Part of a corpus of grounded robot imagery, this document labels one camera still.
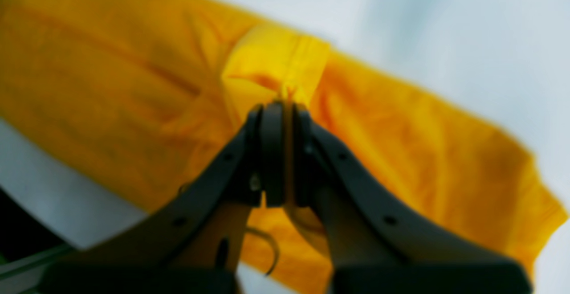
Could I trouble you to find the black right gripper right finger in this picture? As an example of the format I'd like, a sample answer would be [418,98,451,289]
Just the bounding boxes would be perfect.
[292,104,533,294]

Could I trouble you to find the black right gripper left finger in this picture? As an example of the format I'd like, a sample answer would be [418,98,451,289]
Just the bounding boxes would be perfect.
[40,102,284,294]

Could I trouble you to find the orange yellow t-shirt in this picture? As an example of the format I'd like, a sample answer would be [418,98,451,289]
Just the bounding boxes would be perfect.
[0,0,568,274]

